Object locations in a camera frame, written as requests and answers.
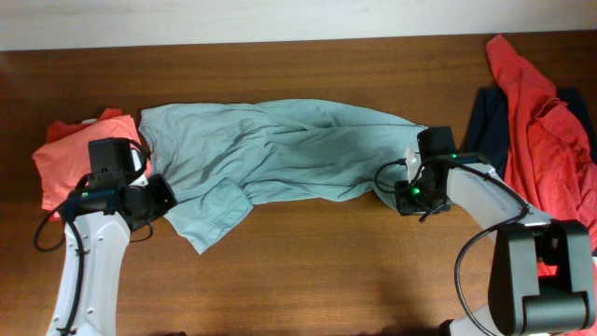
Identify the light blue t-shirt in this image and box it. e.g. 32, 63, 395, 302
139, 99, 421, 252

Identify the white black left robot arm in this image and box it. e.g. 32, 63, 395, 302
48, 137, 177, 335

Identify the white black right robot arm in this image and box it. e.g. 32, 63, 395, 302
394, 127, 596, 336

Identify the folded coral pink shirt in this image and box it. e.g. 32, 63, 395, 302
32, 115, 140, 211

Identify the navy blue garment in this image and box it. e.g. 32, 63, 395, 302
463, 87, 596, 179

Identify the folded red shirt underneath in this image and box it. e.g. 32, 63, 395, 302
46, 108, 123, 144

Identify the red crumpled garment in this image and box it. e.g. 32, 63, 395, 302
486, 35, 596, 248

